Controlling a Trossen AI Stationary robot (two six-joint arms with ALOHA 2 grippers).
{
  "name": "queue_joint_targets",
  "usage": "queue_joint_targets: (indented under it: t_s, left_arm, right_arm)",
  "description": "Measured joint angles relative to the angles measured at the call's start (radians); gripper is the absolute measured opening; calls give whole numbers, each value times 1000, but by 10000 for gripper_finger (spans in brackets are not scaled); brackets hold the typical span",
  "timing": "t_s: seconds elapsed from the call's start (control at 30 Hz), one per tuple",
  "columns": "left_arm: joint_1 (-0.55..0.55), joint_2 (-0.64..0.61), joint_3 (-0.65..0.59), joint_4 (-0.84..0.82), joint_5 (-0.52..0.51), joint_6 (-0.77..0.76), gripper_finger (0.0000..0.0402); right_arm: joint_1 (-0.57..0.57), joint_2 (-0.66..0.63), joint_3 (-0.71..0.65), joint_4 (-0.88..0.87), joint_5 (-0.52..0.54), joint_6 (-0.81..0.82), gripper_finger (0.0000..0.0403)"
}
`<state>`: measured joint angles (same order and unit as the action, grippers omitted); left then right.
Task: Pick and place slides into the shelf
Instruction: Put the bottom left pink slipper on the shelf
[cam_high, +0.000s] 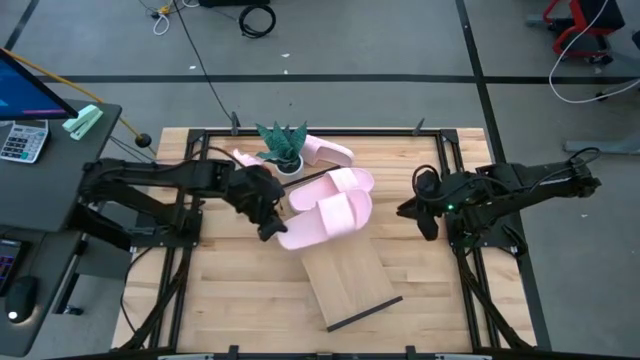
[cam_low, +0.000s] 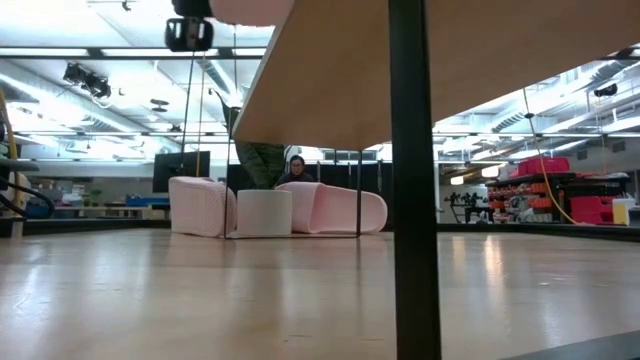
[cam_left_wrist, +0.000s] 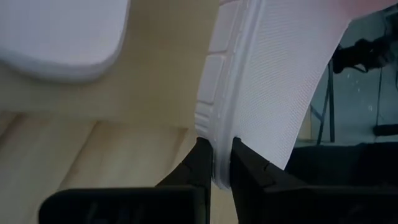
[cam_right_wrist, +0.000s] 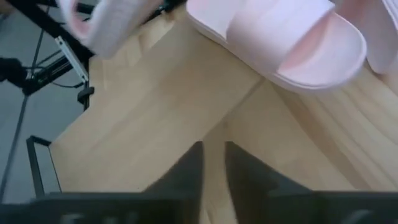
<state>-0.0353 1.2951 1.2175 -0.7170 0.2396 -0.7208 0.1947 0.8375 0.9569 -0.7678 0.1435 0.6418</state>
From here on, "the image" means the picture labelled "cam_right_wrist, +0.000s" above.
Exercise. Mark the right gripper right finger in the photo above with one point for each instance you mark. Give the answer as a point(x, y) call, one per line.
point(248, 183)

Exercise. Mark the green plant white pot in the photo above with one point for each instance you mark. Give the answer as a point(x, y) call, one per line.
point(124, 25)

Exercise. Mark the pink rubber slide sandal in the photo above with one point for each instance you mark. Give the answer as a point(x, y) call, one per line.
point(379, 34)
point(280, 40)

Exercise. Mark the black aluminium rig frame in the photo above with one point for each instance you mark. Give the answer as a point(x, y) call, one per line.
point(43, 26)

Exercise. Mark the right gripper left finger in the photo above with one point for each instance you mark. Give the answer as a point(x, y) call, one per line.
point(189, 174)

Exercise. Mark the wooden shelf black metal legs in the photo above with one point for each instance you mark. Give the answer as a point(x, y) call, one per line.
point(264, 130)

